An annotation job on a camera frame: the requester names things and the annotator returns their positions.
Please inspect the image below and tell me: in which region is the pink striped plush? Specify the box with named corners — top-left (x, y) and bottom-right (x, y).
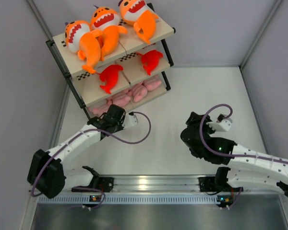
top-left (107, 89), bottom-right (131, 107)
top-left (128, 83), bottom-right (148, 103)
top-left (143, 75), bottom-right (162, 92)
top-left (88, 104), bottom-right (109, 116)

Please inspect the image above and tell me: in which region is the large red shark plush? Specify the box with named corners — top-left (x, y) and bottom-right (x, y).
top-left (97, 64), bottom-right (123, 94)

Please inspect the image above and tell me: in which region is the small red shark plush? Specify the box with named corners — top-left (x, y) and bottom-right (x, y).
top-left (136, 50), bottom-right (163, 76)

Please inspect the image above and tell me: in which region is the orange shark plush face down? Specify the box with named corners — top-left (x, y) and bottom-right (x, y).
top-left (65, 20), bottom-right (103, 74)

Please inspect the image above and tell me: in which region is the orange shark plush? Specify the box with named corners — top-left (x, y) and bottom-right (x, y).
top-left (90, 5), bottom-right (128, 61)

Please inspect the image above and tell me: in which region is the orange shark plush facing up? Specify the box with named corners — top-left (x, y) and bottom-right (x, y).
top-left (118, 0), bottom-right (159, 44)

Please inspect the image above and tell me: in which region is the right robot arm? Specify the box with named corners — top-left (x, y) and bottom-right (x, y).
top-left (180, 112), bottom-right (288, 197)

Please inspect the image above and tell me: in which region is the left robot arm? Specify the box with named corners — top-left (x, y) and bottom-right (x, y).
top-left (27, 105), bottom-right (126, 198)

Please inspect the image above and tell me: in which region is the beige three-tier shelf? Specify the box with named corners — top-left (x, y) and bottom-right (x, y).
top-left (45, 2), bottom-right (177, 120)

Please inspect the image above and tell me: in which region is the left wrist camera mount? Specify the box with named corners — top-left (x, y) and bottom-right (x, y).
top-left (122, 112), bottom-right (138, 129)

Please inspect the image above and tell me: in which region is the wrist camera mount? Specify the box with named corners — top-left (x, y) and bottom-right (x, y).
top-left (122, 112), bottom-right (138, 129)
top-left (206, 114), bottom-right (233, 132)

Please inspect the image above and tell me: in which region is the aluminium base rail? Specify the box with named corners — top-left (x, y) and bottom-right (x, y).
top-left (35, 175), bottom-right (283, 208)

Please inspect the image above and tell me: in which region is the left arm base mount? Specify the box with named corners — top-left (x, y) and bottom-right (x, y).
top-left (72, 176), bottom-right (114, 193)

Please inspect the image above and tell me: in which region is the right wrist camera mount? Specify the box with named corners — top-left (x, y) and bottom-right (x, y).
top-left (206, 114), bottom-right (233, 132)

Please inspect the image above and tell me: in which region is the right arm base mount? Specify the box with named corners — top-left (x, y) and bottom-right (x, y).
top-left (198, 176), bottom-right (240, 193)

